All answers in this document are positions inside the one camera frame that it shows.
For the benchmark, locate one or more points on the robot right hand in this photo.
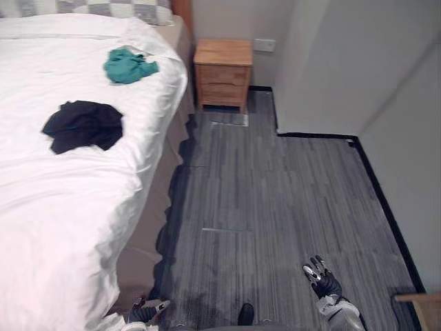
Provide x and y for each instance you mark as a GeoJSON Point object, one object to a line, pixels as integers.
{"type": "Point", "coordinates": [327, 282]}

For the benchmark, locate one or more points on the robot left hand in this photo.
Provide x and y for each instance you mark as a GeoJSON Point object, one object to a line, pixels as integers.
{"type": "Point", "coordinates": [146, 310]}

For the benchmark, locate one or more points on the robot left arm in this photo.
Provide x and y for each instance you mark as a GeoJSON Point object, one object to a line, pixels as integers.
{"type": "Point", "coordinates": [117, 324]}

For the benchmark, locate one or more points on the beige bed skirt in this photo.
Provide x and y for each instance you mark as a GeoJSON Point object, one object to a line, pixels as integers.
{"type": "Point", "coordinates": [151, 207]}

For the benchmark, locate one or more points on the black crumpled cloth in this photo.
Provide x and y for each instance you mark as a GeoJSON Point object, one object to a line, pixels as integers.
{"type": "Point", "coordinates": [86, 127]}

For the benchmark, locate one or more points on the teal crumpled cloth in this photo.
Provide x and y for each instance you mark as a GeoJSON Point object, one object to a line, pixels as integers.
{"type": "Point", "coordinates": [127, 69]}

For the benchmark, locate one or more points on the wooden bed headboard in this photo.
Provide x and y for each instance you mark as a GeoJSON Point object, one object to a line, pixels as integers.
{"type": "Point", "coordinates": [182, 10]}

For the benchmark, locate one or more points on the robot dark foot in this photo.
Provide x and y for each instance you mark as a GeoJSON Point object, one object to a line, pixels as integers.
{"type": "Point", "coordinates": [246, 313]}

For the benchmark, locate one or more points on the light wooden furniture piece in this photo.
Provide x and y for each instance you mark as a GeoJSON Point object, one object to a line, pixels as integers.
{"type": "Point", "coordinates": [423, 298]}

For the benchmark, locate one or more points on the white duvet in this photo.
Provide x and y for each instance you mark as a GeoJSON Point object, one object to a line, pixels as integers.
{"type": "Point", "coordinates": [69, 207]}

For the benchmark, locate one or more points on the black baseboard strip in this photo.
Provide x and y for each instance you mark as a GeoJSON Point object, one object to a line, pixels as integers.
{"type": "Point", "coordinates": [310, 134]}

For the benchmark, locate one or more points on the wooden nightstand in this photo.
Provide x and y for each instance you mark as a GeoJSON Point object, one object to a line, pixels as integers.
{"type": "Point", "coordinates": [224, 76]}

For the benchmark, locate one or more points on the grey white checked pillow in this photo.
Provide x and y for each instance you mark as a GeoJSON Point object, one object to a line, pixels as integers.
{"type": "Point", "coordinates": [144, 8]}

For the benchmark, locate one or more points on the white wall socket plate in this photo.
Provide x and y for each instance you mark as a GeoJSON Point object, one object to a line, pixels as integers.
{"type": "Point", "coordinates": [264, 45]}

